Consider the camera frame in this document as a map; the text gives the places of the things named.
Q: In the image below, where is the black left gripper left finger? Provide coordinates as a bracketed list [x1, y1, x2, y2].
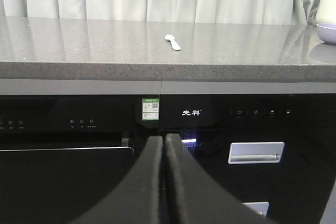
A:
[72, 136, 163, 223]

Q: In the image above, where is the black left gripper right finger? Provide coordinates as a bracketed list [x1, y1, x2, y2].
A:
[165, 134, 271, 223]

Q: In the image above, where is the black built-in sterilizer cabinet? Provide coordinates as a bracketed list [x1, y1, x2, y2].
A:
[159, 94, 335, 223]

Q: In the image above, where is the purple plastic bowl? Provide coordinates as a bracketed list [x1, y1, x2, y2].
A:
[316, 23, 336, 45]

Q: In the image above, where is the light green plastic spoon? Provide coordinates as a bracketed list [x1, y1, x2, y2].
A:
[165, 34, 181, 51]

